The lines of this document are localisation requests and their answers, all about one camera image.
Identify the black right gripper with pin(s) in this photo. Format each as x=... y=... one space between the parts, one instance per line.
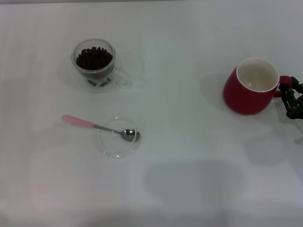
x=297 y=110

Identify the red mug white inside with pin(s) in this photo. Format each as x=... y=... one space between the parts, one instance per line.
x=239 y=99

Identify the coffee bean pile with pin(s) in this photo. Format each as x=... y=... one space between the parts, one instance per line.
x=93 y=59

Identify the small clear glass dish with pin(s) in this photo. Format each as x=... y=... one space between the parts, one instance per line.
x=116 y=147

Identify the clear double-wall glass cup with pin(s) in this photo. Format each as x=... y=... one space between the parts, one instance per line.
x=75 y=50

